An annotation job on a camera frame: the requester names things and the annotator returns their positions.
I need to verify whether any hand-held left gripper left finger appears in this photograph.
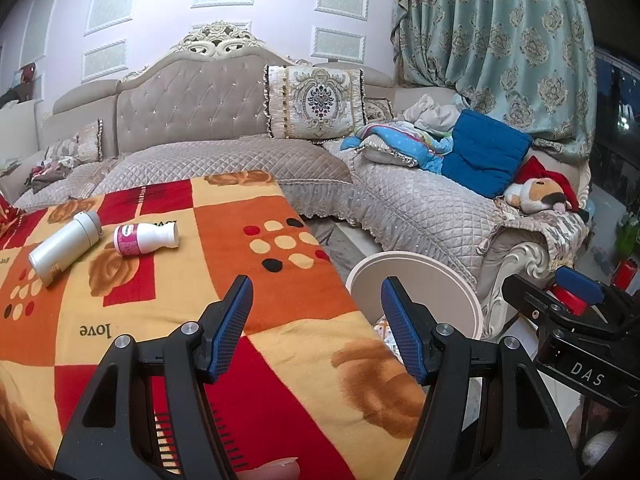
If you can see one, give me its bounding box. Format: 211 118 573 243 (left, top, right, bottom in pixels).
54 275 254 480

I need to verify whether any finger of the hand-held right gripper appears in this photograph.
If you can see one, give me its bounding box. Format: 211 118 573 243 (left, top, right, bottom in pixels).
555 266 627 333
501 275 601 336

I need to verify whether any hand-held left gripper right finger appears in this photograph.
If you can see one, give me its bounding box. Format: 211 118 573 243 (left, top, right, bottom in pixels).
381 276 581 480

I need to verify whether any red packet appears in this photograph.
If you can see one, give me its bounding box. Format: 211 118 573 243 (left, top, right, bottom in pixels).
550 285 590 314

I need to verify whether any white round bin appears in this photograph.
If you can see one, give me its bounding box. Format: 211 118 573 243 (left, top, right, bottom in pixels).
345 252 484 342

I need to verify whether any person's left hand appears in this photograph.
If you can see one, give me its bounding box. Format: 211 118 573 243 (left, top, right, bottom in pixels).
244 459 301 480

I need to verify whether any red pot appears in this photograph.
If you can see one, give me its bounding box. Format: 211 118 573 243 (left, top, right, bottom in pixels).
617 260 639 289

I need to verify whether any green plant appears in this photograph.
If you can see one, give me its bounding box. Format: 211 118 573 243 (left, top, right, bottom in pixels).
614 210 640 262

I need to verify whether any orange red printed blanket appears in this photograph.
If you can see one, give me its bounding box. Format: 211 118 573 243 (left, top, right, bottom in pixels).
0 170 431 480

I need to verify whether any calico plush toy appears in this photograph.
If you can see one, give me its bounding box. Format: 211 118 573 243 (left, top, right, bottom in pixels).
502 156 581 214

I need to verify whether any white bottle pink label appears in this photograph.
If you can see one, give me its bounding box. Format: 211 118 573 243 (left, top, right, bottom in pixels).
113 221 180 257

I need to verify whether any blue cushion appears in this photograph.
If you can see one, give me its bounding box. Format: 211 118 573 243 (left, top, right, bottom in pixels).
442 109 533 198

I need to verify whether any white thermos bottle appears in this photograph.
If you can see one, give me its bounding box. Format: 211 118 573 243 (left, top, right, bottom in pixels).
28 211 103 287

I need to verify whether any colourful striped blanket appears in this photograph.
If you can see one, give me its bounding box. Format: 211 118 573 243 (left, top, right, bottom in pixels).
341 122 453 173

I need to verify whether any beige clothes heap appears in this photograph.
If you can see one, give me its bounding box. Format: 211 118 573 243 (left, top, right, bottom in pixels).
402 94 466 136

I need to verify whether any small patterned cushion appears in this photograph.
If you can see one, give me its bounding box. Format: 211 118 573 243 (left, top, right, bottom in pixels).
362 99 396 124

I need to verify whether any beige tufted sofa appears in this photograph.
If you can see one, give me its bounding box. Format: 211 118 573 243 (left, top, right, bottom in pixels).
0 21 593 341

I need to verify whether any dark clothes pile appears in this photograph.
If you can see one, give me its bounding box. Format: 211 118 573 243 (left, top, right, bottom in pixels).
27 157 76 194

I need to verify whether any striped beige cushion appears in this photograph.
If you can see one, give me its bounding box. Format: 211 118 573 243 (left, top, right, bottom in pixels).
45 120 104 162

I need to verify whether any large ornate cushion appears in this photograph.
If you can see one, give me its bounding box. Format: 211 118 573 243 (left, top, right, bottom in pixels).
264 64 366 140

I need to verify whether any teal patterned curtain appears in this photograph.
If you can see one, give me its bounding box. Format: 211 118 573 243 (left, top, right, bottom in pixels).
392 0 598 161

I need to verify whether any white cabinet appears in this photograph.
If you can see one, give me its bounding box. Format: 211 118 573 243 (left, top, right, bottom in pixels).
0 100 43 201

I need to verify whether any dark bags heap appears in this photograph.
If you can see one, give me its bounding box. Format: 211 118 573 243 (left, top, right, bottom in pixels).
0 85 33 109

